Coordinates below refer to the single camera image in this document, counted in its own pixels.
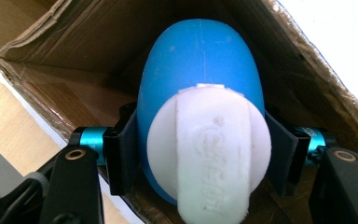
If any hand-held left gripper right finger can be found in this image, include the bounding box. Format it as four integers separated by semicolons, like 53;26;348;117
263;105;311;198

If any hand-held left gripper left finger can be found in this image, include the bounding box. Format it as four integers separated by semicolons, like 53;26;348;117
103;102;147;196

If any brown cardboard box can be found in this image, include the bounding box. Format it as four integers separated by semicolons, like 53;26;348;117
0;0;358;224

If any blue bottle with white cap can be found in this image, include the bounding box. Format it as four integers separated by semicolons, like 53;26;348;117
136;18;273;224

